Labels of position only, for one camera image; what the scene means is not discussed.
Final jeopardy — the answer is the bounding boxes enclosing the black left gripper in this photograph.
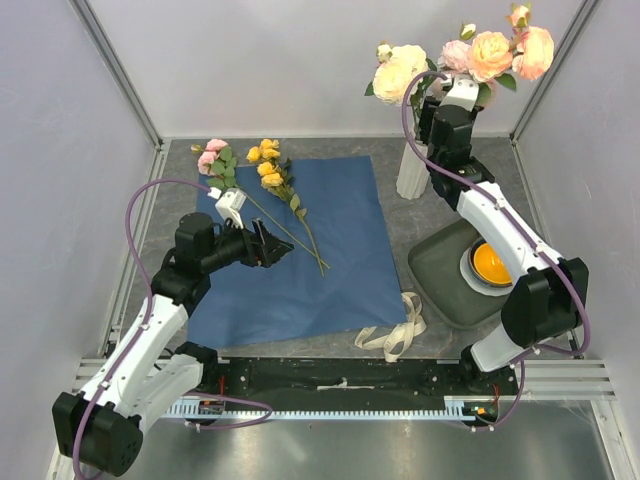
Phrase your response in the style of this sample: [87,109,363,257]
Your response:
[201,214,294,273]

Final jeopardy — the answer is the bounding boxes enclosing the cream white rose stem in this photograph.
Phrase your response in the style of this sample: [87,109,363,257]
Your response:
[363,40,437,136]

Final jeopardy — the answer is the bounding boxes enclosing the pink rose stem with bud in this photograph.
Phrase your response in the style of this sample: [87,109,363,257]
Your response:
[438,23,477,74]

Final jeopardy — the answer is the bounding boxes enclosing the double pink rose stem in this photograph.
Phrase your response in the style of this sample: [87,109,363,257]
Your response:
[429,79,498,108]

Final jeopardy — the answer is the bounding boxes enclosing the yellow rose stem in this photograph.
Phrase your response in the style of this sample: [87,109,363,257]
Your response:
[246,138,326,275]

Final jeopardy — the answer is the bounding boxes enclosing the peach pink rose stem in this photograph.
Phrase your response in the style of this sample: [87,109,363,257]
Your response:
[468,3,555,91]

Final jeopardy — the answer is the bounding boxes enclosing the blue wrapping paper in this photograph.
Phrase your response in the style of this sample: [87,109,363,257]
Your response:
[187,156,405,349]

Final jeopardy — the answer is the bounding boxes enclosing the small pink rose stem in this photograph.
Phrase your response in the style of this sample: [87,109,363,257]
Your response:
[191,138,330,270]

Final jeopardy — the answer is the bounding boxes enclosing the cream ribbon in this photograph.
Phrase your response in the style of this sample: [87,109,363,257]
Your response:
[354,292,427,363]

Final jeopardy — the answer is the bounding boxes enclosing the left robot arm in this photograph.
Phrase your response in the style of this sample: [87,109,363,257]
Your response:
[52,213,293,478]

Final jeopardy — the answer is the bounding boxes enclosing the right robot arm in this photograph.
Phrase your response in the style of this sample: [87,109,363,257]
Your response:
[418,97,591,394]

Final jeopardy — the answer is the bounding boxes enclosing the white ribbed vase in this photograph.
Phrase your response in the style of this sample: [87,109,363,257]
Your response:
[396,143,430,200]

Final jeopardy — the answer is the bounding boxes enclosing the dark green tray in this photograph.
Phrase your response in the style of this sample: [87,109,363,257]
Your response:
[408,220,509,330]

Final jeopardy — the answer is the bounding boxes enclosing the orange bowl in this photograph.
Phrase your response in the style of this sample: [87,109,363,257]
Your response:
[470,239,512,288]

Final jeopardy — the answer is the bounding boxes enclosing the white plate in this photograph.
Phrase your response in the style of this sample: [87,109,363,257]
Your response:
[459,248,513,297]

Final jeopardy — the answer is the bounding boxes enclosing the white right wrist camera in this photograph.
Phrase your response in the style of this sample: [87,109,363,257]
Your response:
[441,74,479,112]

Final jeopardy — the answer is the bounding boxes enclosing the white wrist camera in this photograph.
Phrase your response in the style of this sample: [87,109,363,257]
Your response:
[207,187,247,229]
[441,74,479,112]

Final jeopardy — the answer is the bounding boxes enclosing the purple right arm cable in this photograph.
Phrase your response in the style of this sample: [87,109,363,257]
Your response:
[401,70,592,432]

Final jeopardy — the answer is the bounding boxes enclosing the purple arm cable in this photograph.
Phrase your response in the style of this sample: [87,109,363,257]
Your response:
[401,70,592,432]
[69,177,273,480]

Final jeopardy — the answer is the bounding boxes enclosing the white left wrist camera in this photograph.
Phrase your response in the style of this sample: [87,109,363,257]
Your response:
[207,187,247,229]

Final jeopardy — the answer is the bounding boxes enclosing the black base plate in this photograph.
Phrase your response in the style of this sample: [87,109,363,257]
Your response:
[195,357,517,413]

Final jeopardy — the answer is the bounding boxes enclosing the slotted cable duct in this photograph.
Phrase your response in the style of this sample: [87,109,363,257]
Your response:
[162,397,498,422]

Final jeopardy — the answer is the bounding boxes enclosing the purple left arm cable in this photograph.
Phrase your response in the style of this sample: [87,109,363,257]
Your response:
[69,177,273,480]

